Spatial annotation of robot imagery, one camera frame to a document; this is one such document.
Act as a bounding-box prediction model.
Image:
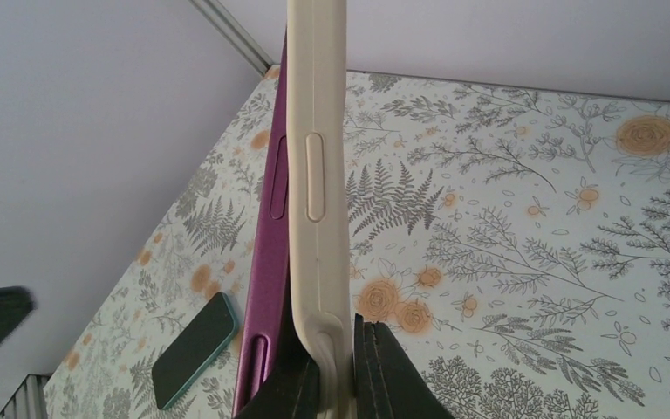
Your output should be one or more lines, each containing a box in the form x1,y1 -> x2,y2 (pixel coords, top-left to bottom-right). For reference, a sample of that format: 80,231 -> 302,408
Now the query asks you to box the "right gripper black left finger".
235,323 -> 319,419

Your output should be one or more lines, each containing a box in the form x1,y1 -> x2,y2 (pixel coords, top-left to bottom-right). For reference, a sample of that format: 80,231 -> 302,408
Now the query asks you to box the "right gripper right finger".
354,314 -> 452,419

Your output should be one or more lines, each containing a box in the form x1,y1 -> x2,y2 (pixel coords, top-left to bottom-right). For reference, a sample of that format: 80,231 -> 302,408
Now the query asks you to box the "black phone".
151,292 -> 239,410
233,46 -> 298,418

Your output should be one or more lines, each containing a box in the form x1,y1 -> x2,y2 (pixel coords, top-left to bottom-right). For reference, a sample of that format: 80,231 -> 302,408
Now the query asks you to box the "beige phone case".
286,1 -> 357,418

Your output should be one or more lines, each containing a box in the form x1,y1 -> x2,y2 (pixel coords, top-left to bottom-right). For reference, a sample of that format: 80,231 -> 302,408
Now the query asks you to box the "floral patterned table mat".
44,69 -> 670,418

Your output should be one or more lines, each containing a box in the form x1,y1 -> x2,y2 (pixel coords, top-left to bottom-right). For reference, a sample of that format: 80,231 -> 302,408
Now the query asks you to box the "aluminium mounting rail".
0,374 -> 51,419

